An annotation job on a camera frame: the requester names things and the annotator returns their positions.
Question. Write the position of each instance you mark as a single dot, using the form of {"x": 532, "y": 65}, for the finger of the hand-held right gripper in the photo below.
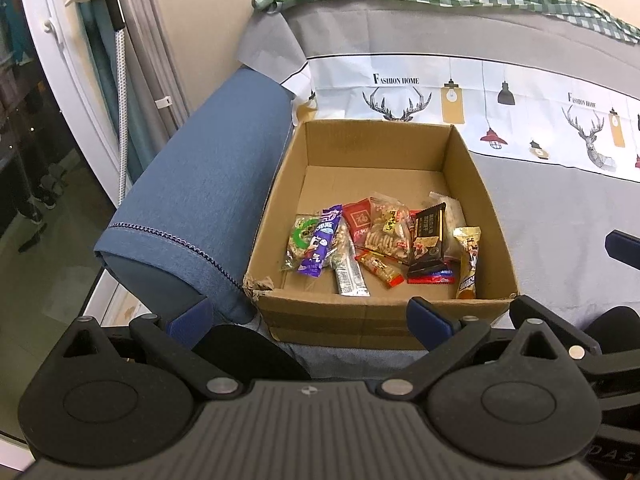
{"x": 625, "y": 247}
{"x": 570, "y": 340}

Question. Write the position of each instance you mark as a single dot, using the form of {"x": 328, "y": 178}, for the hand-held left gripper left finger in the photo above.
{"x": 190, "y": 324}

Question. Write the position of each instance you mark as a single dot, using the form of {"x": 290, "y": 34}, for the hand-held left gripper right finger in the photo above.
{"x": 429, "y": 322}

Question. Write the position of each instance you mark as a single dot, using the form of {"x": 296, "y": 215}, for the red blue snack wrapper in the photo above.
{"x": 442, "y": 276}

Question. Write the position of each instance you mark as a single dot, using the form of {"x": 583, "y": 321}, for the small red brown snack bar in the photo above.
{"x": 380, "y": 267}

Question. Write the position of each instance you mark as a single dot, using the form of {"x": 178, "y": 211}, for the gold white snack bar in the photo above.
{"x": 469, "y": 260}

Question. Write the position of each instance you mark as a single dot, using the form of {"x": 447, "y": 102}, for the black chocolate packet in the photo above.
{"x": 427, "y": 242}

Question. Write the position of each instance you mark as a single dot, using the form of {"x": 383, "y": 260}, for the silver white snack bar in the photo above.
{"x": 351, "y": 275}

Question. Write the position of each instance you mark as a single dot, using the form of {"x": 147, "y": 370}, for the clear orange snack packet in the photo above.
{"x": 387, "y": 232}

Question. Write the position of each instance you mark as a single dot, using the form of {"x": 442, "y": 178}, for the white rice cracker packet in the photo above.
{"x": 454, "y": 215}

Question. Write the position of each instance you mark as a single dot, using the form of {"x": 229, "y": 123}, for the red snack packet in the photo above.
{"x": 357, "y": 222}

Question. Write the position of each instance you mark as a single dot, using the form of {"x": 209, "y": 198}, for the purple chocolate bar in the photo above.
{"x": 320, "y": 245}

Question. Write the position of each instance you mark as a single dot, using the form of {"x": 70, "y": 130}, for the round peanut cake green label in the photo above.
{"x": 300, "y": 237}

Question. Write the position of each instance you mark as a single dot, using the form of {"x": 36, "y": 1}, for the brown cardboard box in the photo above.
{"x": 370, "y": 145}

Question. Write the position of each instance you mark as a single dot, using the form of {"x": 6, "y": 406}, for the blue sofa armrest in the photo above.
{"x": 200, "y": 185}

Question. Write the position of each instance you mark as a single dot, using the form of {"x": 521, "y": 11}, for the white curtain clip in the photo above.
{"x": 163, "y": 102}

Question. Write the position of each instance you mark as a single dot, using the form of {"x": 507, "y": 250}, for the grey curtain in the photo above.
{"x": 150, "y": 50}

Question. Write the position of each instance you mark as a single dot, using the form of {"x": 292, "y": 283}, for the teal curtain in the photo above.
{"x": 100, "y": 60}

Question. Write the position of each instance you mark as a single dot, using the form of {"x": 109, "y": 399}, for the white door frame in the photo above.
{"x": 65, "y": 70}

